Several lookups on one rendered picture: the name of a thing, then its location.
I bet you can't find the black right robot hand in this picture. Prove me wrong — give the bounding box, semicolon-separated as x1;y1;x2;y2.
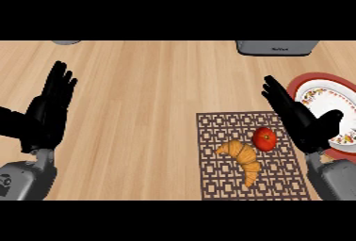
260;74;344;154

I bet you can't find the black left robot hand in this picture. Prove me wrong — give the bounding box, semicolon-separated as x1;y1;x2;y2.
0;60;80;154

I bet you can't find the white floral rimmed plate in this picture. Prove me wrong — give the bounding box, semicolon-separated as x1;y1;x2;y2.
294;78;356;154

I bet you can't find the red round charger plate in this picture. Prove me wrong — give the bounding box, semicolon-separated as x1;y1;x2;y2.
285;72;356;165

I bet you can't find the golden brown croissant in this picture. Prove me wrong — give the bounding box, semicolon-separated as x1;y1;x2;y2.
214;139;263;188

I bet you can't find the brown patterned placemat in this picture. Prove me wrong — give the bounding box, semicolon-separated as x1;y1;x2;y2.
195;110;313;201

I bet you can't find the red tomato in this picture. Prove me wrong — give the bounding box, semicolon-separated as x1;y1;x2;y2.
251;126;278;153

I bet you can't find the grey rounded object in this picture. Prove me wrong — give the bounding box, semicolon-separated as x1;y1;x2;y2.
50;40;83;46

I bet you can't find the grey appliance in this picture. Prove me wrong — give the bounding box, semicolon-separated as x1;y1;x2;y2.
233;40;320;57

